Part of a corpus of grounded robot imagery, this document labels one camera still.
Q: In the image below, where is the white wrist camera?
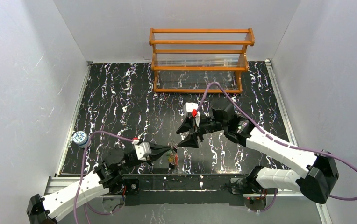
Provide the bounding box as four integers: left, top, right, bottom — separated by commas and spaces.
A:
183, 102, 200, 126
132, 138, 151, 161

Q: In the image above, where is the purple cable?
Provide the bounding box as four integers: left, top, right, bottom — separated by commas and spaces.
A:
195, 82, 357, 213
73, 130, 136, 224

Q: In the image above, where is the orange wooden shelf rack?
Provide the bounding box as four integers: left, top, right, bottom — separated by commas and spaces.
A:
149, 28, 255, 94

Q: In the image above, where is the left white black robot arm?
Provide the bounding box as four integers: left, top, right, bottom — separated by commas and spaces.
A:
26, 141, 177, 224

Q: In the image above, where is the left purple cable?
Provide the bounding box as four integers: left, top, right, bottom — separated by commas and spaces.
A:
73, 130, 136, 224

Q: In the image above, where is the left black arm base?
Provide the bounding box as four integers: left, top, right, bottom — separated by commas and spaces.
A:
109, 178, 140, 196

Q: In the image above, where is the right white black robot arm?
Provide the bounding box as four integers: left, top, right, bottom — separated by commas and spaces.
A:
176, 103, 339, 204

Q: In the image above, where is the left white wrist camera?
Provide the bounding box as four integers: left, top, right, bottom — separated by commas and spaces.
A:
132, 138, 151, 161

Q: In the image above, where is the metal keyring with red handle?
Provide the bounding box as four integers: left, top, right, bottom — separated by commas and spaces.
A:
167, 145, 178, 170

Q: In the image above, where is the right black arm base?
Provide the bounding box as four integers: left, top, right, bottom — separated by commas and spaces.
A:
220, 177, 278, 213

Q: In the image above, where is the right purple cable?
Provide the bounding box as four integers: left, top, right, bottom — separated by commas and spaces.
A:
195, 82, 357, 213

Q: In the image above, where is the small blue white jar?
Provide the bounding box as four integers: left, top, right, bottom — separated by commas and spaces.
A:
72, 131, 91, 149

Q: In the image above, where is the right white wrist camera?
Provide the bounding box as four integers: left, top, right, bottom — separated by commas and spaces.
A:
183, 102, 200, 126

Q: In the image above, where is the aluminium front rail frame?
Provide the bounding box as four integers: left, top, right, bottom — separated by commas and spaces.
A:
44, 175, 333, 224

